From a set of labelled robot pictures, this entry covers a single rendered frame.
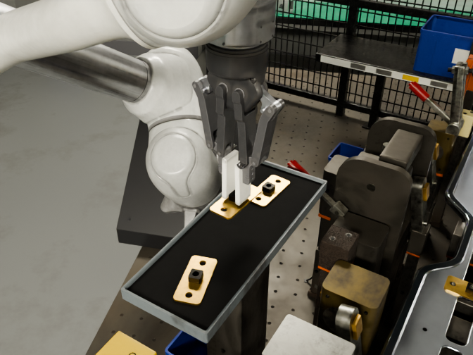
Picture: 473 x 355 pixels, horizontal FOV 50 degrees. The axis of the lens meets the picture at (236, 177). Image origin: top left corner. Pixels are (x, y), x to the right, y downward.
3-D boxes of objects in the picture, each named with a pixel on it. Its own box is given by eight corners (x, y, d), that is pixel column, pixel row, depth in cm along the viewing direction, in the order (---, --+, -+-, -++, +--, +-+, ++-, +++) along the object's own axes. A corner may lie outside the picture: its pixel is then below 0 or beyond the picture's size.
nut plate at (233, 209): (229, 220, 70) (229, 213, 70) (207, 210, 72) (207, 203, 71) (262, 191, 76) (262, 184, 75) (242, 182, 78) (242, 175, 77)
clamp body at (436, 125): (423, 246, 141) (455, 136, 120) (388, 233, 145) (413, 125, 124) (429, 232, 145) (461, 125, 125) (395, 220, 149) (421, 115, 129)
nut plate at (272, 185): (264, 208, 81) (264, 202, 80) (244, 199, 83) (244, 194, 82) (291, 182, 86) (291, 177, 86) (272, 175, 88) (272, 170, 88)
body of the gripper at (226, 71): (188, 39, 59) (192, 109, 65) (248, 55, 55) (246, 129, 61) (227, 22, 64) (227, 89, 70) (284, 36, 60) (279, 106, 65)
